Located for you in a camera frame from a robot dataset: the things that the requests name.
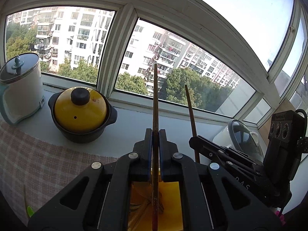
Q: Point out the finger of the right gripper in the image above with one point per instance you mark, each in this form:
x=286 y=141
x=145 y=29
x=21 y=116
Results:
x=236 y=163

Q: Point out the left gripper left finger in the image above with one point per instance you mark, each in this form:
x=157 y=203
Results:
x=99 y=197

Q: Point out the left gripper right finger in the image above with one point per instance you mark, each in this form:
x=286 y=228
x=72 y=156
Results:
x=211 y=198

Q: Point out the brown chopstick red tip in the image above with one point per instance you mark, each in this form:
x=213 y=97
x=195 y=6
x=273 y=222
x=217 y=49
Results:
x=155 y=153

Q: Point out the brown chopstick crosswise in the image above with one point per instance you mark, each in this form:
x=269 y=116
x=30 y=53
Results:
x=25 y=198

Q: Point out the green plastic spoon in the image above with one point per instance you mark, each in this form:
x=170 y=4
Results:
x=30 y=211

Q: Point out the yellow plastic utensil container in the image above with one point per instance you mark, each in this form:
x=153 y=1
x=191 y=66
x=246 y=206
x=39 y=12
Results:
x=169 y=212

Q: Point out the pink plaid table cloth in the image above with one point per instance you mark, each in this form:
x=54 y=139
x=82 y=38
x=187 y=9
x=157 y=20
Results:
x=44 y=168

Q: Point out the black pot yellow lid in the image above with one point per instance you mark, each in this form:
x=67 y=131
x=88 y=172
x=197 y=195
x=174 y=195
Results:
x=81 y=114

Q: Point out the white teal electric cooker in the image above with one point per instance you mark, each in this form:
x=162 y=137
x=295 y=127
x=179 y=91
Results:
x=21 y=88

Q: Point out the white window frame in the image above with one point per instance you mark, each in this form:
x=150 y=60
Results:
x=255 y=48

